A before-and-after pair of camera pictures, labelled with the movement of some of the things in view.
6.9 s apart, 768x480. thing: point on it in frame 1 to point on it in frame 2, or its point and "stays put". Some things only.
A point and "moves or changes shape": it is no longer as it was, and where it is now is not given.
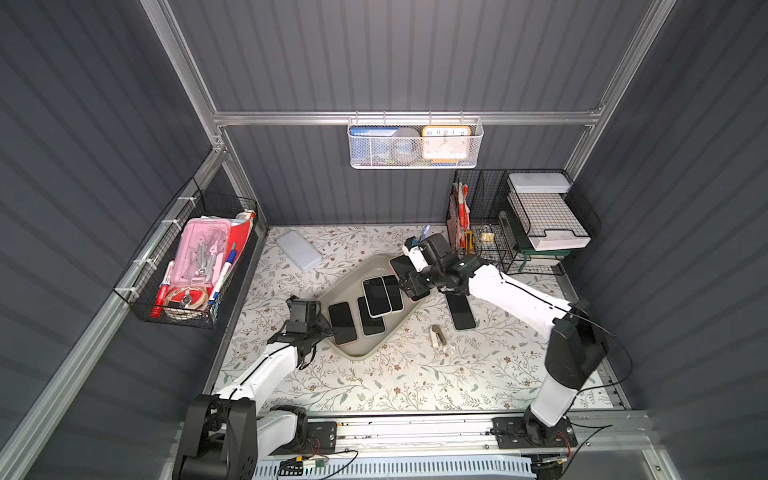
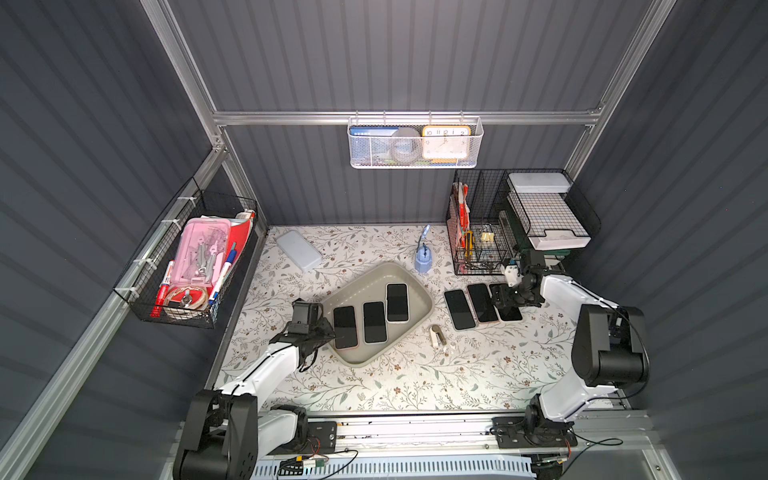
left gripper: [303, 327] stays put
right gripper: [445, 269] to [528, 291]
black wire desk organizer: [531, 221] stays put
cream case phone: [377, 297] to [483, 302]
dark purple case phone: [461, 311] stays put
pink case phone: [342, 323] stays put
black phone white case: [394, 292] moves or changes shape
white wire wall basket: [414, 143] stays put
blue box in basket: [368, 145] stays put
